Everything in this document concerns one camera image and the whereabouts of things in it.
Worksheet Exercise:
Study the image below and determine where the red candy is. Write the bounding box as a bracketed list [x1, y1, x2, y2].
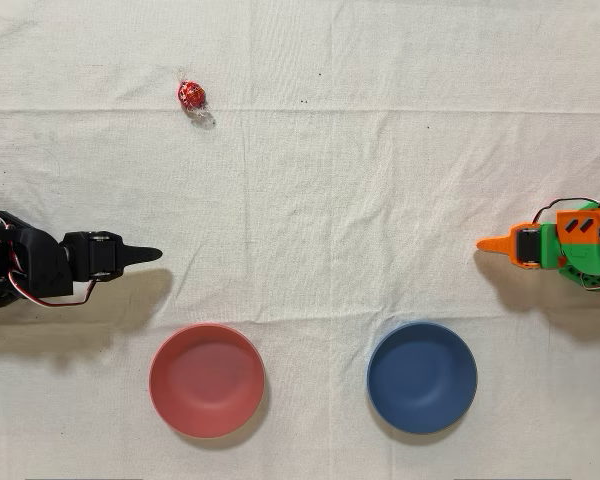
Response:
[176, 69, 216, 130]

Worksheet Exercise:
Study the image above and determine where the red bowl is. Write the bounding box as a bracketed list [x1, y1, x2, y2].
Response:
[148, 322, 267, 440]

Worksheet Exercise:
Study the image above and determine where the blue bowl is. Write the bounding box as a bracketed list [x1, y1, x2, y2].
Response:
[366, 321, 479, 435]

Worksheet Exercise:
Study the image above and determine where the white tablecloth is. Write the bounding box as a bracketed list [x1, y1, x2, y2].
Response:
[0, 0, 600, 480]

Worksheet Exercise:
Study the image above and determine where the thin dark servo cable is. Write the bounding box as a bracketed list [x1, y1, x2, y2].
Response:
[532, 198, 600, 224]

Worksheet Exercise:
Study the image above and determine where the red white servo cable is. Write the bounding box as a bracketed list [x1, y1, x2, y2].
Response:
[7, 272, 99, 307]

